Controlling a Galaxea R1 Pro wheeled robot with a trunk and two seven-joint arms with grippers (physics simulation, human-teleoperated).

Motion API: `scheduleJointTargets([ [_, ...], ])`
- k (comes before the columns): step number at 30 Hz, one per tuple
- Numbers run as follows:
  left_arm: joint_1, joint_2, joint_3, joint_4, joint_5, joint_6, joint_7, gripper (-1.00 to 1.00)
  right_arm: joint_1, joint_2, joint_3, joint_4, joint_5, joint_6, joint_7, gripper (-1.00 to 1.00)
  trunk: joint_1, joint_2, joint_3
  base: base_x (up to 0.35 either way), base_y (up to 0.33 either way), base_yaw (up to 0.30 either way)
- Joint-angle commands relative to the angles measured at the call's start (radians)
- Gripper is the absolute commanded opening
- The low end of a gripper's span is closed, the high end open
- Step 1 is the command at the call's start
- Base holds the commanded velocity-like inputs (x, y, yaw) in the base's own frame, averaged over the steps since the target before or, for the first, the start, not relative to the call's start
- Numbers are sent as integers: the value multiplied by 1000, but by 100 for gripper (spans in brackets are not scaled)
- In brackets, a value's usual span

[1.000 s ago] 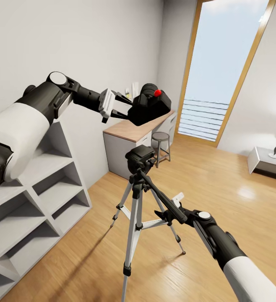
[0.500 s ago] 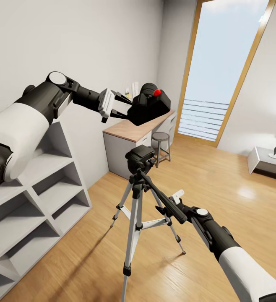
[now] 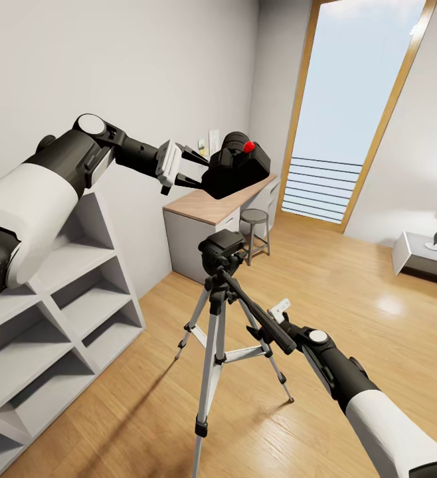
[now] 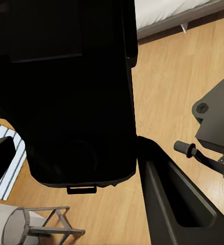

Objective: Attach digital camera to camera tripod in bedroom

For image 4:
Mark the taboret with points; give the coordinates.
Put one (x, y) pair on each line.
(17, 227)

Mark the fixed window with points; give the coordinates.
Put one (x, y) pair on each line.
(14, 177)

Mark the camera tripod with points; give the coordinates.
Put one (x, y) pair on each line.
(209, 113)

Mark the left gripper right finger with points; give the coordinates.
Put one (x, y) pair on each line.
(178, 212)

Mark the desk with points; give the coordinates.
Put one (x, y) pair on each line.
(35, 220)

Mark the bed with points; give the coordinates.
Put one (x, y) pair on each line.
(153, 16)

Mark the digital camera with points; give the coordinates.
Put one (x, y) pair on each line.
(66, 89)

